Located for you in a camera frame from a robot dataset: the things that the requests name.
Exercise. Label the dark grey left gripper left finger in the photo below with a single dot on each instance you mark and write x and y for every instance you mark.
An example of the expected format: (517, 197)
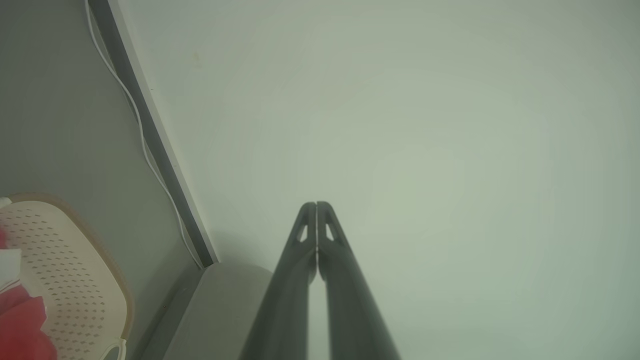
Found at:
(285, 310)

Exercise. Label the cream perforated laundry basket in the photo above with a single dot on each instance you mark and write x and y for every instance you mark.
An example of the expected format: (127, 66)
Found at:
(75, 270)

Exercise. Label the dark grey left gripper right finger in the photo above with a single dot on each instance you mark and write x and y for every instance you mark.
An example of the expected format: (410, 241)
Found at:
(350, 320)

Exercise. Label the black and white baseboard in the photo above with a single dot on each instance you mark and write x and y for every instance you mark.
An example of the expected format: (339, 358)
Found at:
(152, 120)

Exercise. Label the red and white garment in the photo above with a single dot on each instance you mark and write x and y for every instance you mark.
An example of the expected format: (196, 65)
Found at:
(20, 325)

